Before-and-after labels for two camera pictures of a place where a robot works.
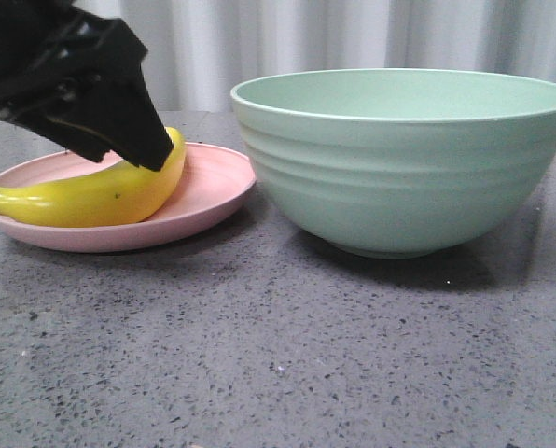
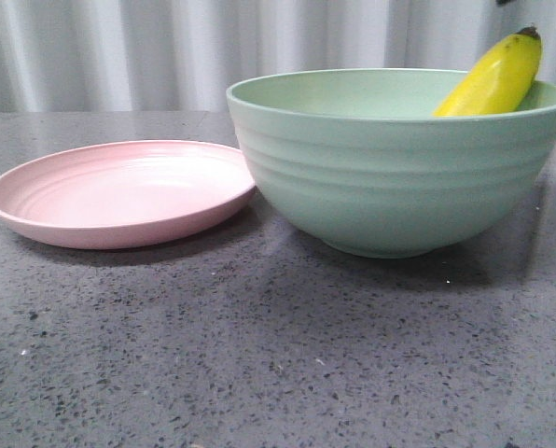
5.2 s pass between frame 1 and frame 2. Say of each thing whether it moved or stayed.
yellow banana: moved
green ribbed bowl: stayed
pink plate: stayed
